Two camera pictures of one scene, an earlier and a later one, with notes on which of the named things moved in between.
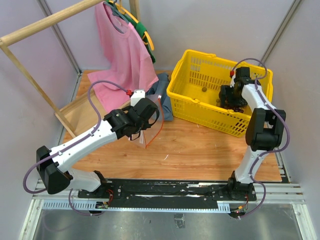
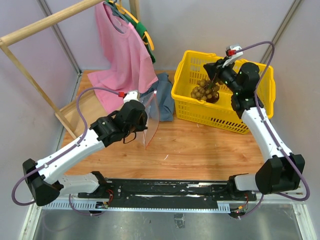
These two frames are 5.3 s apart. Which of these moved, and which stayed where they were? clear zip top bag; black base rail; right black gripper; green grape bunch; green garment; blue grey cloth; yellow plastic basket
Moved: green grape bunch; clear zip top bag; right black gripper
Stayed: blue grey cloth; yellow plastic basket; black base rail; green garment
